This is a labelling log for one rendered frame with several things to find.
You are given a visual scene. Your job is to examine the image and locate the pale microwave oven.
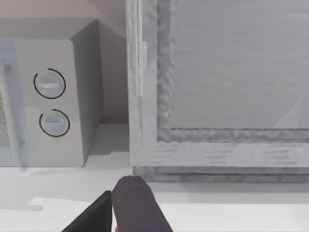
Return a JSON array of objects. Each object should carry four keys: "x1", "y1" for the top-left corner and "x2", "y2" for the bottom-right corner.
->
[{"x1": 0, "y1": 18, "x2": 104, "y2": 168}]

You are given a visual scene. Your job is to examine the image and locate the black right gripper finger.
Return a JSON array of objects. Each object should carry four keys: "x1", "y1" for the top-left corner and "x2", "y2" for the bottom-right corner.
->
[{"x1": 61, "y1": 190, "x2": 112, "y2": 232}]

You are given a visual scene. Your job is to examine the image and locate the grey cabinet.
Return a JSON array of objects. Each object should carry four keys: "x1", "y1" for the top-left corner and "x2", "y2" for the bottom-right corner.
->
[{"x1": 125, "y1": 0, "x2": 309, "y2": 184}]

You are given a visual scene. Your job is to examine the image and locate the pale microwave knob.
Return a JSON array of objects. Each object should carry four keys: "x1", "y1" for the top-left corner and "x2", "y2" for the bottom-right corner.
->
[
  {"x1": 33, "y1": 68, "x2": 66, "y2": 99},
  {"x1": 39, "y1": 109, "x2": 70, "y2": 138}
]

